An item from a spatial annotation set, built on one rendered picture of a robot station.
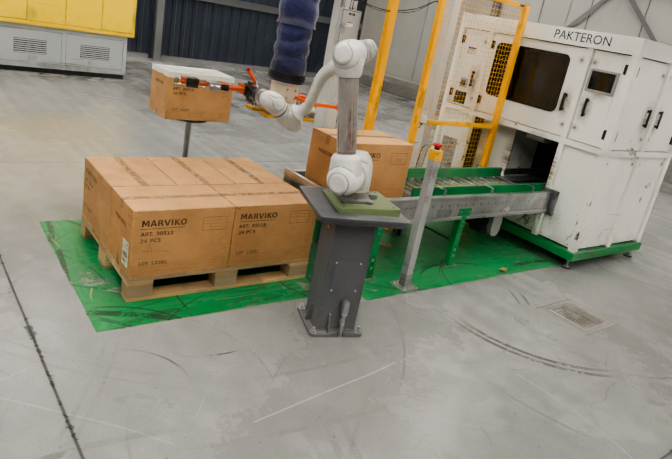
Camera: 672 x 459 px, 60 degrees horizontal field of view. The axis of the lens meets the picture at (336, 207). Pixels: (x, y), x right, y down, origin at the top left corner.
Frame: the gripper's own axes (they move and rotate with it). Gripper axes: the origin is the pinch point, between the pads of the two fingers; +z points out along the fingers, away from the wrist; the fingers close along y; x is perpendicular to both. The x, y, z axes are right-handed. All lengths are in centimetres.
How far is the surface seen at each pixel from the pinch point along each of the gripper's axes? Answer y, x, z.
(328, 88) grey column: 9, 129, 95
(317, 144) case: 35, 66, 9
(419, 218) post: 68, 115, -53
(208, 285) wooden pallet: 118, -17, -18
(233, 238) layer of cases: 86, -6, -21
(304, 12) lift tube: -48, 26, -11
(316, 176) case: 56, 66, 4
